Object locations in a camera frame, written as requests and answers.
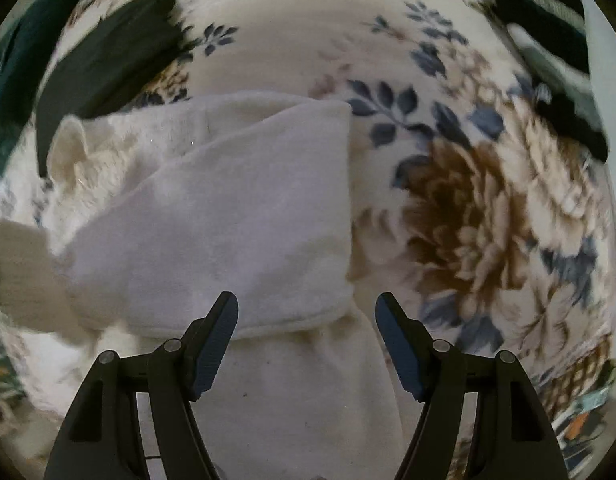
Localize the white knit sweater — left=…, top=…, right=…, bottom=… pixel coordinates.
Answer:
left=0, top=92, right=404, bottom=479

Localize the floral fleece blanket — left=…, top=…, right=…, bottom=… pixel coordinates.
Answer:
left=0, top=0, right=616, bottom=478

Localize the black folded garment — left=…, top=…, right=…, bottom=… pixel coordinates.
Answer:
left=36, top=0, right=184, bottom=178

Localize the dark teal pillow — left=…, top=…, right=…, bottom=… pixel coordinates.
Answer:
left=0, top=0, right=80, bottom=181

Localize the black green striped garment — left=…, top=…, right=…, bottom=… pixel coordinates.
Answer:
left=489, top=0, right=609, bottom=162

